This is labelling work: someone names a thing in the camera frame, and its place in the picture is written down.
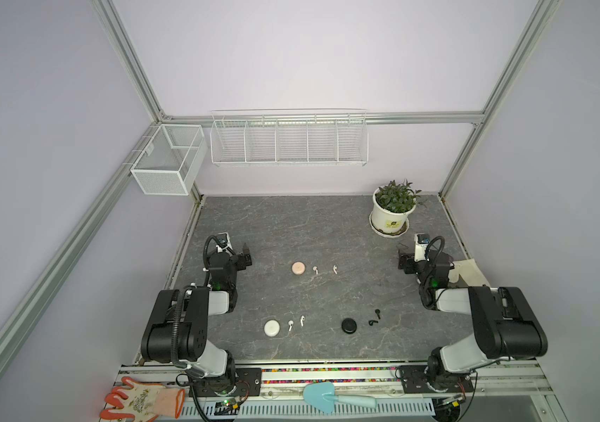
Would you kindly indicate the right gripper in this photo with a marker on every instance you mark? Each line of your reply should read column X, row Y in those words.
column 407, row 259

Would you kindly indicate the red white garden glove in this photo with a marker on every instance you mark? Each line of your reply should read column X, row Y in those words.
column 135, row 401

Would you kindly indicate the white vented cable duct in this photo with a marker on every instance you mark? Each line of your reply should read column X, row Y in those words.
column 261, row 410

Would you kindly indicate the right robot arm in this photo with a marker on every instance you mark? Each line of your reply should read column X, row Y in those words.
column 504, row 326

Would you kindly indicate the pink earbud charging case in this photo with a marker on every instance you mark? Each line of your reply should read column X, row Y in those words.
column 298, row 268

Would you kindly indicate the beige grey work glove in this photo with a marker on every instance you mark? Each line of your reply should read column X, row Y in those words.
column 468, row 272

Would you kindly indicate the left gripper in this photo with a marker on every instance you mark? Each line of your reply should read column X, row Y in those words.
column 241, row 263

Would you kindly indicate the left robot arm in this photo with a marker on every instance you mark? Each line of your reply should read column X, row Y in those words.
column 177, row 330

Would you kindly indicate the long white wire basket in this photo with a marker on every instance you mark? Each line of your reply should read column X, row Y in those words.
column 301, row 137

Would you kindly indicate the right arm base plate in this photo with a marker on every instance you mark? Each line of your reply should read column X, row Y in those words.
column 417, row 379

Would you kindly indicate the small white mesh basket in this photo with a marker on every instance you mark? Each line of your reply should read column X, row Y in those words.
column 170, row 161

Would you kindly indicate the teal garden trowel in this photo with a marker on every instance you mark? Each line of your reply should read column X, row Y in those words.
column 323, row 397

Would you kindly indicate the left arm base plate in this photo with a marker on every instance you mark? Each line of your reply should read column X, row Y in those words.
column 242, row 382

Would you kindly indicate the potted green plant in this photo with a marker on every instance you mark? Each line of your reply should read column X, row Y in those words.
column 392, row 205

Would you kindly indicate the black earbud charging case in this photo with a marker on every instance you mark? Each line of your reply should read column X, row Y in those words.
column 349, row 326

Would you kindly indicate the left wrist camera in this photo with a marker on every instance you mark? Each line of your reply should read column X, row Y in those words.
column 223, row 242

